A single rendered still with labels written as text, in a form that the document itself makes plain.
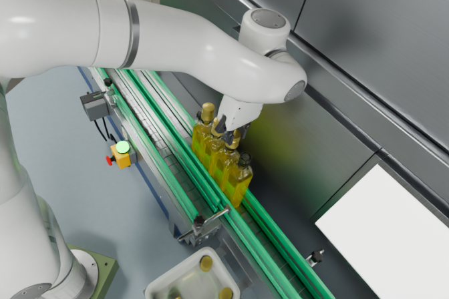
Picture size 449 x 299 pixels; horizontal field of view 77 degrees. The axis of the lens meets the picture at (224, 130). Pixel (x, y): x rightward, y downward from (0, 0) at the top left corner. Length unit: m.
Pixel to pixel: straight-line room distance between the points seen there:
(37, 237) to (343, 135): 0.63
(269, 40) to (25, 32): 0.33
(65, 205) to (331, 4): 1.16
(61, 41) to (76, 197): 1.03
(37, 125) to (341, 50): 1.37
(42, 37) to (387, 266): 0.76
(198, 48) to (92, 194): 1.00
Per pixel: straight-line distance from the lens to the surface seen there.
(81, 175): 1.38
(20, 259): 0.67
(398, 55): 0.57
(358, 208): 0.73
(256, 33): 0.49
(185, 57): 0.41
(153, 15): 0.39
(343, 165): 0.68
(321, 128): 0.67
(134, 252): 1.20
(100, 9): 0.36
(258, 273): 0.90
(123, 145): 1.09
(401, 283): 0.81
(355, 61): 0.61
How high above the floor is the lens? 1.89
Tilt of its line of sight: 50 degrees down
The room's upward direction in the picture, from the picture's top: 14 degrees clockwise
